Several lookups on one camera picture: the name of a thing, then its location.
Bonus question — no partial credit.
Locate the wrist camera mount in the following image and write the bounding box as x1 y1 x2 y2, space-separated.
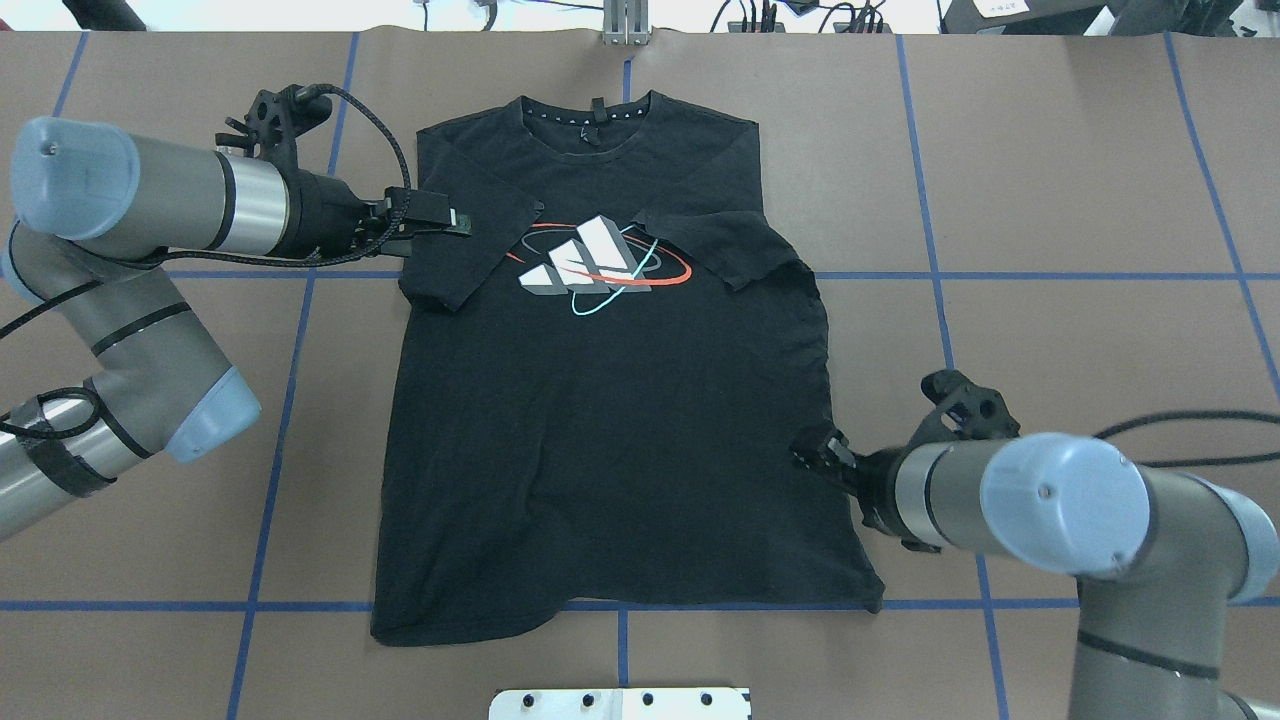
214 85 333 170
911 369 1021 445

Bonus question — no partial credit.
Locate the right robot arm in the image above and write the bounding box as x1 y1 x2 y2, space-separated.
791 427 1277 719

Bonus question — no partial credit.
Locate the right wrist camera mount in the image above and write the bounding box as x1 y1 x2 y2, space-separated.
911 369 1021 445

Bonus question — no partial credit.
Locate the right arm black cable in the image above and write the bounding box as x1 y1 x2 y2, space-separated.
1091 407 1280 471

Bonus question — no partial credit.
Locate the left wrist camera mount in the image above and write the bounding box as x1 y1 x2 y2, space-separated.
214 85 333 170

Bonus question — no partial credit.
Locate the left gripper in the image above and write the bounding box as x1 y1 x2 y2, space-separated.
288 170 474 260

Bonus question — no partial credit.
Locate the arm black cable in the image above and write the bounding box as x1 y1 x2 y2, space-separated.
0 85 413 441
1091 407 1280 471

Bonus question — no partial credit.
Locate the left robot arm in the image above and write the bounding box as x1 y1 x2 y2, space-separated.
3 117 472 538

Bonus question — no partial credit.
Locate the aluminium frame post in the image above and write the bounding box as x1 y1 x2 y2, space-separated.
602 0 652 46

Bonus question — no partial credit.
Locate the black graphic t-shirt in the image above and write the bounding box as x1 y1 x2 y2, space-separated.
370 91 884 647

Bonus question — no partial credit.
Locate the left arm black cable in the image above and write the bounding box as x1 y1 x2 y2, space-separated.
0 85 413 441

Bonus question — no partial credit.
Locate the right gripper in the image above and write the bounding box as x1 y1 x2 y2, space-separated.
792 428 942 553

